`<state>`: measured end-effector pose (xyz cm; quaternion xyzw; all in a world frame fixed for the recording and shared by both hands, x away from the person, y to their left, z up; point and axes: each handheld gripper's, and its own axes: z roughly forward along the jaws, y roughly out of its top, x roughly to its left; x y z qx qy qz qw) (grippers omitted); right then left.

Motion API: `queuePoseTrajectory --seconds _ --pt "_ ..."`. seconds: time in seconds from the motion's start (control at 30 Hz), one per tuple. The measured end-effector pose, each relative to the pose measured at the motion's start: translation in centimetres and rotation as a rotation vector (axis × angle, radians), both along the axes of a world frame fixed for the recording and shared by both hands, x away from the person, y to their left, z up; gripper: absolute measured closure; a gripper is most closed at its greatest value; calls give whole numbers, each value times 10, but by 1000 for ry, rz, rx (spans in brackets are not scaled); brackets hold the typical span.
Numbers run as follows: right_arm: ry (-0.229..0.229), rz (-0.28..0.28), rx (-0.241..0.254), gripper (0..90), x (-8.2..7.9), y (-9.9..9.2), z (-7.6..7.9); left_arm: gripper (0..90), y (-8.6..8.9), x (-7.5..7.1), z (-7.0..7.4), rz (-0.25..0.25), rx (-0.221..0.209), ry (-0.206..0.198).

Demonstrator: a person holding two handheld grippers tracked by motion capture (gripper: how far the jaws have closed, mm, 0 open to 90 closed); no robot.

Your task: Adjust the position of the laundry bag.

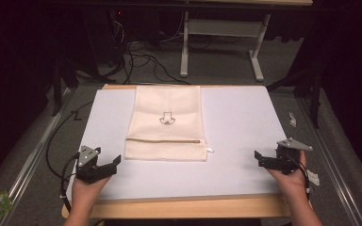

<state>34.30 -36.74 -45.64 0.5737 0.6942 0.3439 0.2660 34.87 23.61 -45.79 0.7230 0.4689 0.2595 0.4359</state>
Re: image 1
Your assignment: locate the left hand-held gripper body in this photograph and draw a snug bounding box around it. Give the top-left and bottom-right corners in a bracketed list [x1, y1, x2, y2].
[74, 145, 118, 185]

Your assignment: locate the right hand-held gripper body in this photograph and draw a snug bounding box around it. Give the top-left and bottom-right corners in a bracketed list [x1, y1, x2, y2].
[274, 137, 314, 176]

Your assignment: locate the person's right hand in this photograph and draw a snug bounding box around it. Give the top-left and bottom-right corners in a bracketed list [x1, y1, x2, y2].
[265, 150, 308, 202]

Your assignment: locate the person's left hand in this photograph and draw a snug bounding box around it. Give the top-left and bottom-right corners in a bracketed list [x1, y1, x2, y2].
[70, 173, 113, 212]

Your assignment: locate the white table mat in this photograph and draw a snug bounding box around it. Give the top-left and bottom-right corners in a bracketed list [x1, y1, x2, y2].
[65, 86, 288, 202]

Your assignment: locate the white paper tag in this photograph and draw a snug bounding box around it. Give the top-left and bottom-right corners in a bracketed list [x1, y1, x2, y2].
[305, 169, 321, 186]

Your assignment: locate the crumpled white paper scrap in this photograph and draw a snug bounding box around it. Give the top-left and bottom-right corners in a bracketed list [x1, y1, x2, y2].
[288, 111, 298, 128]

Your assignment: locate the black stand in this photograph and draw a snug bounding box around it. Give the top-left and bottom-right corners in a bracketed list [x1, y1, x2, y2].
[50, 57, 80, 118]
[265, 60, 325, 130]

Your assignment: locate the cream cloth zipper bag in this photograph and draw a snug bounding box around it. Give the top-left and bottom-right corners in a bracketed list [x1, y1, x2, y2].
[123, 85, 208, 163]

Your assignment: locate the wooden table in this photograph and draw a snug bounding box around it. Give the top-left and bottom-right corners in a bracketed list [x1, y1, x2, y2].
[60, 83, 292, 219]

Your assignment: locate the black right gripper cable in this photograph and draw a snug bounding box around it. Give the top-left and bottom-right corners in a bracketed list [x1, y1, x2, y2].
[290, 155, 312, 202]

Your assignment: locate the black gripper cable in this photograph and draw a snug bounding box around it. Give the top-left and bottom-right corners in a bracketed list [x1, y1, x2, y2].
[44, 100, 94, 215]
[290, 155, 312, 202]

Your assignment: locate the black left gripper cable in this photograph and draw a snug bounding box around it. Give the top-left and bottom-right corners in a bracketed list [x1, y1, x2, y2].
[44, 100, 94, 215]

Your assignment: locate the metal floor rail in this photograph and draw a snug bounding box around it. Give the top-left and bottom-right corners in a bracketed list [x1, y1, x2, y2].
[0, 87, 74, 226]
[296, 96, 362, 226]

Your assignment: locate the bundle of black floor cables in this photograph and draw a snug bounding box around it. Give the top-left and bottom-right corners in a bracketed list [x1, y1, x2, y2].
[105, 18, 192, 86]

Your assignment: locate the white metal desk frame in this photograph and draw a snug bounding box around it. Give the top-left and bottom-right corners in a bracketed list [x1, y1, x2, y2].
[179, 10, 272, 83]

